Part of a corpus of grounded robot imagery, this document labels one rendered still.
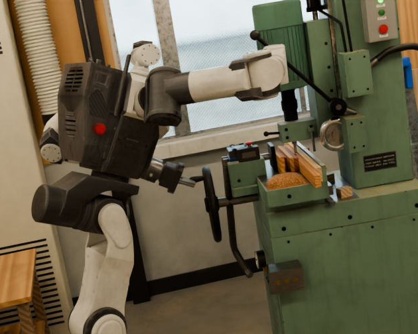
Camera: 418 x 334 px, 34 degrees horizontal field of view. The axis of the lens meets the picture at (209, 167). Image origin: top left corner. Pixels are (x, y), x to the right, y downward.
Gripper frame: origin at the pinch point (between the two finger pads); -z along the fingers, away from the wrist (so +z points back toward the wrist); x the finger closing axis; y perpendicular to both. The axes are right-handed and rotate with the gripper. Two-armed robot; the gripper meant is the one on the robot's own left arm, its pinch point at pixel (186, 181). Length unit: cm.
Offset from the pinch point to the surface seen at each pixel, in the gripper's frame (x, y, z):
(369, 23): 75, 8, -37
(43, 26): -1, 109, 81
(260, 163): 15.2, 4.0, -22.7
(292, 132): 28.6, 9.5, -29.8
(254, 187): 7.1, -0.2, -23.6
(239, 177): 7.7, 2.0, -17.3
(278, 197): 15.7, -19.6, -27.8
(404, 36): 54, 149, -98
